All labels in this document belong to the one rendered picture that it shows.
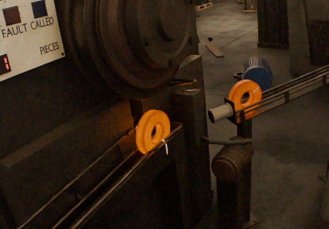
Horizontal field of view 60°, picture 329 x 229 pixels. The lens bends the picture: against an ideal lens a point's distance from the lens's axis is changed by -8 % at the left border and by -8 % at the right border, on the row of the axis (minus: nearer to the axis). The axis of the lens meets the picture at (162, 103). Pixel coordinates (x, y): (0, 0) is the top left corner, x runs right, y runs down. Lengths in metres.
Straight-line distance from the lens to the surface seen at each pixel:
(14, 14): 0.78
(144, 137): 0.98
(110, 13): 0.76
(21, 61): 0.79
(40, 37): 0.82
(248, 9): 9.85
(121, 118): 1.00
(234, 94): 1.28
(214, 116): 1.25
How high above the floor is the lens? 1.22
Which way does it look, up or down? 23 degrees down
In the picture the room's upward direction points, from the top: 8 degrees counter-clockwise
